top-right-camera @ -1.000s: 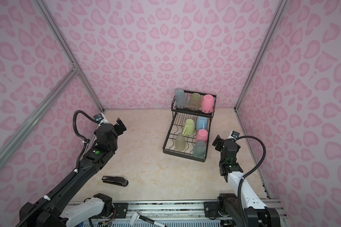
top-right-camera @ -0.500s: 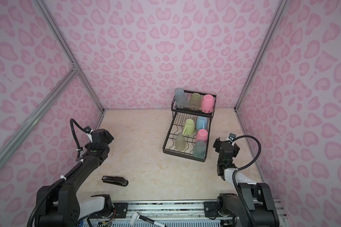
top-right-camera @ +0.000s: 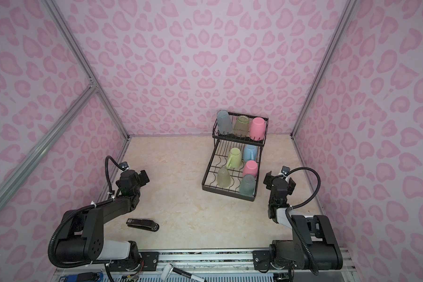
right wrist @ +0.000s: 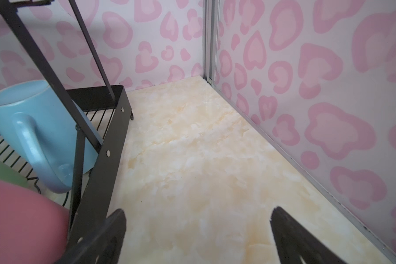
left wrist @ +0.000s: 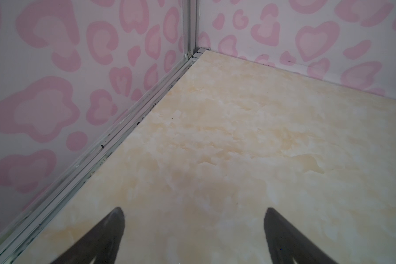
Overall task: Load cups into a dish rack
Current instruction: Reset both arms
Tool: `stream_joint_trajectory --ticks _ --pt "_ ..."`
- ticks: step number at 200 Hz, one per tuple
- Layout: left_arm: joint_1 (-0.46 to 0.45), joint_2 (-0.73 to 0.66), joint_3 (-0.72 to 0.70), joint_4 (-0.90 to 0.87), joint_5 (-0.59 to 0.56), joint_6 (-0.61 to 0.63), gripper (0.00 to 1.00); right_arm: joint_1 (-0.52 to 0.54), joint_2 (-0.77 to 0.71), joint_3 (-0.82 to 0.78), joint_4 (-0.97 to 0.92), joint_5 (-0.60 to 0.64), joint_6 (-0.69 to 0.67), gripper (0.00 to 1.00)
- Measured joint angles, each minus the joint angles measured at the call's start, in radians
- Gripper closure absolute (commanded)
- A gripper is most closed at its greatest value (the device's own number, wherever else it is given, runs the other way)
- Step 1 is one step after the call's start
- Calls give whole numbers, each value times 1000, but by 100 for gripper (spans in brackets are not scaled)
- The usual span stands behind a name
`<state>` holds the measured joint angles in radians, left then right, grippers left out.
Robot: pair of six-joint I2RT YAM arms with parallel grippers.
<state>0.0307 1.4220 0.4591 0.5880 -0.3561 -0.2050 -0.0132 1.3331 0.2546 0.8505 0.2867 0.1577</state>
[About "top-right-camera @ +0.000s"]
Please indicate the light blue ceramic mug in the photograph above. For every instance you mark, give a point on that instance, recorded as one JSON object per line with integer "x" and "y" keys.
{"x": 250, "y": 153}

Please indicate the teal translucent plastic cup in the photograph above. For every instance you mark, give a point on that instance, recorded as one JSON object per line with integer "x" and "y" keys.
{"x": 247, "y": 186}

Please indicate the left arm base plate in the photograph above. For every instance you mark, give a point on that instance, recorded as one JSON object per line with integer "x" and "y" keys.
{"x": 143, "y": 261}

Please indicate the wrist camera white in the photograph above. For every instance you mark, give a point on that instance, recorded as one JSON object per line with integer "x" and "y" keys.
{"x": 124, "y": 166}
{"x": 285, "y": 171}

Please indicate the black stapler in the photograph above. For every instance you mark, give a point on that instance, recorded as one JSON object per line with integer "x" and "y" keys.
{"x": 143, "y": 224}

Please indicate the black marker pen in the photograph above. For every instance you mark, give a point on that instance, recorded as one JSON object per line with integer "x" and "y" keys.
{"x": 170, "y": 268}

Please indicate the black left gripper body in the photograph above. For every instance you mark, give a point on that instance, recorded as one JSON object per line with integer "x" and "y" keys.
{"x": 141, "y": 178}

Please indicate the black wire dish rack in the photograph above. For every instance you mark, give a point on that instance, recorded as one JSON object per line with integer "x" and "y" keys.
{"x": 218, "y": 159}

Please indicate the pale green ceramic mug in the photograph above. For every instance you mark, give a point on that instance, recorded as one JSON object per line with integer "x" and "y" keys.
{"x": 234, "y": 160}

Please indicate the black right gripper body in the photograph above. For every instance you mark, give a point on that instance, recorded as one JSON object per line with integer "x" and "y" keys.
{"x": 269, "y": 181}

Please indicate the pale yellow translucent cup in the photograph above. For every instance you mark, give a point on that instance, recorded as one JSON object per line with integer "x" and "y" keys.
{"x": 224, "y": 179}

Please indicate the aluminium front rail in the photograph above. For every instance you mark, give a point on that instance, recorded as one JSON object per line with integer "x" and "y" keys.
{"x": 218, "y": 265}

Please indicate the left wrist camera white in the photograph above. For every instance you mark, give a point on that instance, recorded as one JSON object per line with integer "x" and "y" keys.
{"x": 124, "y": 166}

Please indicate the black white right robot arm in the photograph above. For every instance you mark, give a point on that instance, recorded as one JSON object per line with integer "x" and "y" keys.
{"x": 313, "y": 246}

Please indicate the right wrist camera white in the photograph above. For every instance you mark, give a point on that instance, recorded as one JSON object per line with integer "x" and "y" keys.
{"x": 285, "y": 171}

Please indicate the blue black tool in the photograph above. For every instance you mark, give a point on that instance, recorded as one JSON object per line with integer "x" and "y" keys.
{"x": 83, "y": 277}

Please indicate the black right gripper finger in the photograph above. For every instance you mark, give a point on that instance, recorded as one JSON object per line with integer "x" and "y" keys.
{"x": 268, "y": 179}
{"x": 291, "y": 185}

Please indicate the pink plastic cup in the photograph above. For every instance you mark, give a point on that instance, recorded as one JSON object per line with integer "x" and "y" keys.
{"x": 251, "y": 168}
{"x": 257, "y": 129}

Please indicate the green translucent plastic cup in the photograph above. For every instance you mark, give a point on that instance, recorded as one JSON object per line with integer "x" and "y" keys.
{"x": 241, "y": 127}

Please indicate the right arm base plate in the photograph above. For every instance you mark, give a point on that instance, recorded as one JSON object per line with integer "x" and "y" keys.
{"x": 262, "y": 261}

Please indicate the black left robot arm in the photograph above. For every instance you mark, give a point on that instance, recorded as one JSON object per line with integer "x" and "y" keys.
{"x": 79, "y": 239}

